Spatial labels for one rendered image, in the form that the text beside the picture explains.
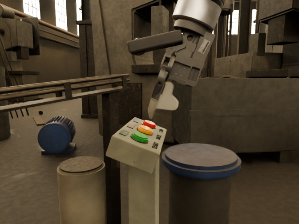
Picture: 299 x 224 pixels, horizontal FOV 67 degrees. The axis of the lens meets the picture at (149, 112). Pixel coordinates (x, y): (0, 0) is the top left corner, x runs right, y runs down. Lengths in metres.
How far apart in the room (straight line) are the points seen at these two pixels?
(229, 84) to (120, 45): 1.35
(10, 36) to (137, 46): 7.84
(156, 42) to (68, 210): 0.44
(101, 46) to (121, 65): 0.33
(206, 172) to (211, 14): 0.54
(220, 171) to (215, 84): 1.13
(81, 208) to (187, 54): 0.43
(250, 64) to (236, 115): 1.67
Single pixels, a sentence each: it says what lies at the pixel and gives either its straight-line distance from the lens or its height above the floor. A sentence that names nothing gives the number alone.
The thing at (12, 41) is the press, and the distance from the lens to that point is 8.36.
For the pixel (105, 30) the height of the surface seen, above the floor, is 1.29.
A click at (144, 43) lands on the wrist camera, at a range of 0.48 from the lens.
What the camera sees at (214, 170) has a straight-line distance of 0.86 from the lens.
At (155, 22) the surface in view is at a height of 1.27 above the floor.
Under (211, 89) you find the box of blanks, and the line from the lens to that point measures 1.88.
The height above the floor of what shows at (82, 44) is 1.35.
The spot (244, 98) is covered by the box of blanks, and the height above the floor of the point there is 0.58.
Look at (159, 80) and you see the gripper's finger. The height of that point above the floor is 0.73.
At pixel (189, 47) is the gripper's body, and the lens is 0.49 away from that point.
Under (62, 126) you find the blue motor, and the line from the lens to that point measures 2.25.
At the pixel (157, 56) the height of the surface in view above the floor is 1.36.
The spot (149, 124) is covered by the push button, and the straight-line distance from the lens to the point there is 0.65.
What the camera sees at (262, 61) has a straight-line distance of 3.63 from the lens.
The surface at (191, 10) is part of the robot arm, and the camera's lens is 0.47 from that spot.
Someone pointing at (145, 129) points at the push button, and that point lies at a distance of 0.58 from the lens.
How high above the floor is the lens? 0.74
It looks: 8 degrees down
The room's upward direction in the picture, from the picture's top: straight up
